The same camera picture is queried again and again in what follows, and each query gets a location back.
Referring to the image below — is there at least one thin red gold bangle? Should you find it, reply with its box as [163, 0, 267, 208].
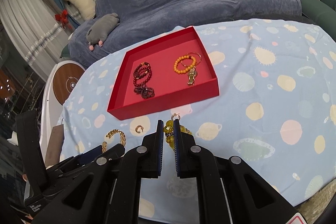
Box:
[180, 52, 202, 68]

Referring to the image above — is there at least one small gold earring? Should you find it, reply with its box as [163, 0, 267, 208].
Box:
[171, 113, 181, 120]

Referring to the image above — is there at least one orange amber bead bracelet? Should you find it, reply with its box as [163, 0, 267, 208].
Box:
[172, 54, 197, 75]

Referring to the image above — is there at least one dark red bead bracelet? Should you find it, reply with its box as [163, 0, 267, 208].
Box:
[133, 63, 153, 88]

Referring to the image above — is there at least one dark wooden bead bracelet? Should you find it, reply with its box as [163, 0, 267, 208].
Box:
[135, 61, 153, 80]

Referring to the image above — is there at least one white cow plush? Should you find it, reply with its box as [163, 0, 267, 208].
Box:
[65, 0, 96, 20]

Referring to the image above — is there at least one purple garnet bead strand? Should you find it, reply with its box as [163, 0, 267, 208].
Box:
[134, 86, 155, 99]

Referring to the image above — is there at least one gold link watch bracelet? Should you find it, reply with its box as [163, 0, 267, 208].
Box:
[186, 67, 198, 86]

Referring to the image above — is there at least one white round wooden-faced device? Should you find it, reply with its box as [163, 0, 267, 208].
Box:
[39, 60, 85, 157]

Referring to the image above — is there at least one gold hoop earring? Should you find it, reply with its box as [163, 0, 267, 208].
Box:
[135, 125, 143, 133]

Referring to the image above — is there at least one green sofa bed frame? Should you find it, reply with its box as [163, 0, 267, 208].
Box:
[300, 0, 335, 39]

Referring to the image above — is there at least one light blue patterned sheet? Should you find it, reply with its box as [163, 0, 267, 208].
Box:
[59, 18, 336, 224]

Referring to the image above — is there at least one red ribbon bow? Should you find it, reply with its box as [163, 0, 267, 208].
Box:
[55, 9, 74, 30]

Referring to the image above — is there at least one gold woven chain bracelet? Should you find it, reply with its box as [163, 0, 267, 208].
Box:
[101, 129, 127, 154]

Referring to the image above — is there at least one grey plush mouse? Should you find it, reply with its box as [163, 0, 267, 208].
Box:
[86, 13, 120, 51]

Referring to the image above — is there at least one red cardboard tray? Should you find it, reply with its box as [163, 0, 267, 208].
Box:
[107, 26, 219, 120]

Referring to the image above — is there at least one white sheer curtain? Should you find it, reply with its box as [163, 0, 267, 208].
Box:
[1, 0, 69, 80]

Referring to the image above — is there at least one brown leather pad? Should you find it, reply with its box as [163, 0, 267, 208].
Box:
[45, 124, 64, 168]

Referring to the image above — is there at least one yellow jade bead bracelet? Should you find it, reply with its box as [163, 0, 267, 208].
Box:
[163, 120, 193, 154]

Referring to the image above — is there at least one cream fluffy rug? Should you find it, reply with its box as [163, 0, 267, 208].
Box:
[297, 180, 336, 224]

